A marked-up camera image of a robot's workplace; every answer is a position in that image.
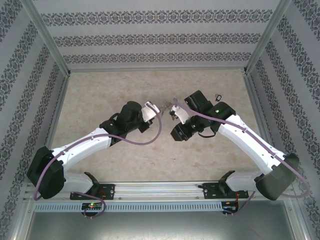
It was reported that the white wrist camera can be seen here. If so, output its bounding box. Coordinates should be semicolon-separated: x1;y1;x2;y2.
170;105;192;125
140;100;161;124

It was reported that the small circuit board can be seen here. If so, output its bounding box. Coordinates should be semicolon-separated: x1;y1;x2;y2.
221;200;240;212
81;202;104;211

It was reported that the purple cable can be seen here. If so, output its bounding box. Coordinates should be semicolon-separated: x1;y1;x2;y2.
172;97;311;216
33;102;163;219

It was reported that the aluminium side rail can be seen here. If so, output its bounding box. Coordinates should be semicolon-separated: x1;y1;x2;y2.
243;72;286;159
45;73;71;149

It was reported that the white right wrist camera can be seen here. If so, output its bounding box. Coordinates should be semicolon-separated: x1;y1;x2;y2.
170;105;192;125

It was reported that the silver chain necklace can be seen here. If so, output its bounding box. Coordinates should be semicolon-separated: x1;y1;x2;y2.
159;100;172;117

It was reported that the aluminium frame post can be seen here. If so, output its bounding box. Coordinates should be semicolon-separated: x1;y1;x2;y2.
287;207;310;240
20;0;71;76
8;196;34;240
243;0;292;75

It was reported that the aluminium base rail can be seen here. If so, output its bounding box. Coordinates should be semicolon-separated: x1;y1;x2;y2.
24;181;296;202

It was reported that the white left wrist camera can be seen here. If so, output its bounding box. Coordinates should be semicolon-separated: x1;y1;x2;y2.
140;100;161;124

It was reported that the grey metal sheet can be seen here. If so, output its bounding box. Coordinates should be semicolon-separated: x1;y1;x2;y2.
24;211;295;240

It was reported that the white slotted cable duct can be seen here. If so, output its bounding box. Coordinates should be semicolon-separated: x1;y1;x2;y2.
33;201;239;213

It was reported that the black mounting plate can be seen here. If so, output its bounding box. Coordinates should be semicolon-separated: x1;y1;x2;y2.
201;182;250;200
69;183;117;201

